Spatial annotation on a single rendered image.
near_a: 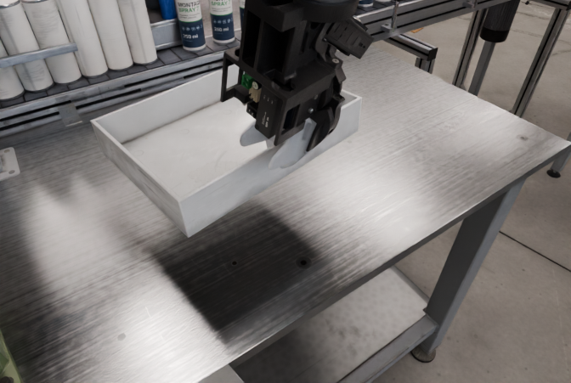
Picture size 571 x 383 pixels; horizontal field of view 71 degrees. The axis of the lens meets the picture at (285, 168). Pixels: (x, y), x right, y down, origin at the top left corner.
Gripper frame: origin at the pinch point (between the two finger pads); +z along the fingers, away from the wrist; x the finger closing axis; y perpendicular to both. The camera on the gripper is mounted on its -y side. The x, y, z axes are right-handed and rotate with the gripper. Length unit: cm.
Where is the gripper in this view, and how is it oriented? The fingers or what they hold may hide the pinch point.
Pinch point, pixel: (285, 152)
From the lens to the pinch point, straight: 45.1
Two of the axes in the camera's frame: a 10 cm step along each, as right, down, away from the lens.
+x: 7.2, 6.0, -3.4
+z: -1.8, 6.4, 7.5
